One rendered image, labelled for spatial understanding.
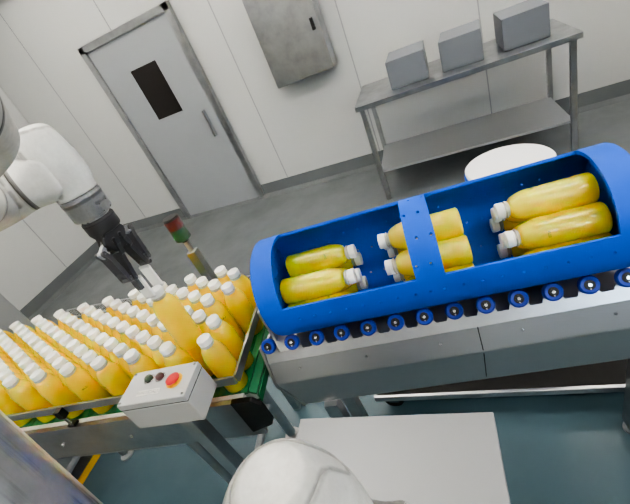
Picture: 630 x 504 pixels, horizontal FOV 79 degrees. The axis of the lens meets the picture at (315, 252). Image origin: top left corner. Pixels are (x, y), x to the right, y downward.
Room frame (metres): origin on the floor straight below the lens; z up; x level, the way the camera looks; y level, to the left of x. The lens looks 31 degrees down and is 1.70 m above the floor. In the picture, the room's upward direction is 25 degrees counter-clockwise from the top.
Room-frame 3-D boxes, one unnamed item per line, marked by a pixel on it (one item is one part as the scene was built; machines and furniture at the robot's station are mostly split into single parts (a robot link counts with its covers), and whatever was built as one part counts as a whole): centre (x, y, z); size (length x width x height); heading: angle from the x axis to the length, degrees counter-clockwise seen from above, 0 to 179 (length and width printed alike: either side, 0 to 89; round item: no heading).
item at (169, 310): (0.89, 0.42, 1.16); 0.07 x 0.07 x 0.19
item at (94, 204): (0.89, 0.42, 1.53); 0.09 x 0.09 x 0.06
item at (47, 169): (0.88, 0.43, 1.63); 0.13 x 0.11 x 0.16; 109
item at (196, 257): (1.41, 0.44, 0.55); 0.04 x 0.04 x 1.10; 71
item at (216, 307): (1.02, 0.37, 0.99); 0.07 x 0.07 x 0.19
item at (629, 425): (0.67, -0.81, 0.31); 0.06 x 0.06 x 0.63; 71
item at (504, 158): (1.10, -0.72, 1.03); 0.28 x 0.28 x 0.01
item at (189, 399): (0.74, 0.49, 1.05); 0.20 x 0.10 x 0.10; 71
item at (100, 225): (0.89, 0.42, 1.45); 0.08 x 0.07 x 0.09; 160
